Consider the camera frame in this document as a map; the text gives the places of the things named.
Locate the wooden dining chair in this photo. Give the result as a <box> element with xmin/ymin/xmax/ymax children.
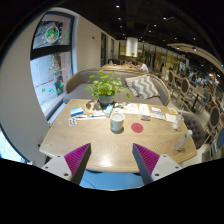
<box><xmin>177</xmin><ymin>78</ymin><xmax>192</xmax><ymax>105</ymax></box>

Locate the white ceramic mug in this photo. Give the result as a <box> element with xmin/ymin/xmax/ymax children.
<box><xmin>110</xmin><ymin>112</ymin><xmax>125</xmax><ymax>132</ymax></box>

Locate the white pen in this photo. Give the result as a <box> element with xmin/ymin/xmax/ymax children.
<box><xmin>75</xmin><ymin>114</ymin><xmax>105</xmax><ymax>119</ymax></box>

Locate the yellow small card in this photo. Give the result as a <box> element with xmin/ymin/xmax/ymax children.
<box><xmin>168</xmin><ymin>108</ymin><xmax>178</xmax><ymax>115</ymax></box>

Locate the grey curved sofa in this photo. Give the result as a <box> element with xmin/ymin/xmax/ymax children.
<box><xmin>63</xmin><ymin>68</ymin><xmax>170</xmax><ymax>106</ymax></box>

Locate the blue white brochure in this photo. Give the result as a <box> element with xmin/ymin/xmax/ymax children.
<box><xmin>151</xmin><ymin>107</ymin><xmax>165</xmax><ymax>120</ymax></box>

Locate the clear plastic water bottle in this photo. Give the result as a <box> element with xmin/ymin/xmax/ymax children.
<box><xmin>174</xmin><ymin>130</ymin><xmax>193</xmax><ymax>151</ymax></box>

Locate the window with decals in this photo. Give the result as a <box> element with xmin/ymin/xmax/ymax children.
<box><xmin>30</xmin><ymin>11</ymin><xmax>74</xmax><ymax>119</ymax></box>

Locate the person in white shirt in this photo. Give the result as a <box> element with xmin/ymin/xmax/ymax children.
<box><xmin>137</xmin><ymin>60</ymin><xmax>149</xmax><ymax>73</ymax></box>

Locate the clear drinking glass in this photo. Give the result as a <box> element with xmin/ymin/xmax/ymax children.
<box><xmin>172</xmin><ymin>115</ymin><xmax>184</xmax><ymax>130</ymax></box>

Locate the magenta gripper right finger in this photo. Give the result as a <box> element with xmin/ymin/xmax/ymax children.
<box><xmin>132</xmin><ymin>143</ymin><xmax>160</xmax><ymax>185</ymax></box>

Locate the grey chevron cushion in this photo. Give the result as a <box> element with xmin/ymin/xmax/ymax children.
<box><xmin>126</xmin><ymin>75</ymin><xmax>160</xmax><ymax>100</ymax></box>

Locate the small patterned card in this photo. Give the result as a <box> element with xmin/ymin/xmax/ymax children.
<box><xmin>68</xmin><ymin>117</ymin><xmax>77</xmax><ymax>127</ymax></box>

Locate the blue white card box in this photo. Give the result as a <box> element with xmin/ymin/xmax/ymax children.
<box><xmin>70</xmin><ymin>107</ymin><xmax>84</xmax><ymax>116</ymax></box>

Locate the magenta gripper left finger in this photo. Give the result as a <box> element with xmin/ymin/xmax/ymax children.
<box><xmin>64</xmin><ymin>143</ymin><xmax>91</xmax><ymax>185</ymax></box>

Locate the green potted plant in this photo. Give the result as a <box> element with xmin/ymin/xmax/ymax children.
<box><xmin>85</xmin><ymin>70</ymin><xmax>126</xmax><ymax>108</ymax></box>

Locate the white menu leaflet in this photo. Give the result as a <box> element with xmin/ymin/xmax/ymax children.
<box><xmin>139</xmin><ymin>104</ymin><xmax>150</xmax><ymax>119</ymax></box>

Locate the red round coaster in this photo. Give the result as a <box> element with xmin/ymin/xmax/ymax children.
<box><xmin>131</xmin><ymin>123</ymin><xmax>143</xmax><ymax>133</ymax></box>

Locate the grey tufted chair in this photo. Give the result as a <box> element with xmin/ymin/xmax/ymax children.
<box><xmin>182</xmin><ymin>113</ymin><xmax>206</xmax><ymax>149</ymax></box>

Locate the white paper sheet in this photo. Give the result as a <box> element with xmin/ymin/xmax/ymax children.
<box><xmin>122</xmin><ymin>103</ymin><xmax>139</xmax><ymax>114</ymax></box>

